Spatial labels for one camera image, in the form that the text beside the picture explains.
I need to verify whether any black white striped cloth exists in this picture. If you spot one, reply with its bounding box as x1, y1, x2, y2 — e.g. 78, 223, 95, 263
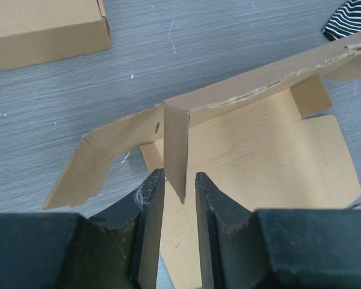
321, 0, 361, 41

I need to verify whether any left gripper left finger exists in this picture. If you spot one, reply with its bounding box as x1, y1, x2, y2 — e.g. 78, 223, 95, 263
0, 169, 165, 288

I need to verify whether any folded closed cardboard box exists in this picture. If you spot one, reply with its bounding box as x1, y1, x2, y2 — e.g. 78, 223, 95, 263
0, 1, 111, 71

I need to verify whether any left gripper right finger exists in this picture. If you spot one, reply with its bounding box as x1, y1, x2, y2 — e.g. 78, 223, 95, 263
195, 172, 361, 288

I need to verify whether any cardboard box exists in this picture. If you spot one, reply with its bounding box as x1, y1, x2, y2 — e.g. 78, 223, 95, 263
0, 1, 111, 71
43, 32, 361, 288

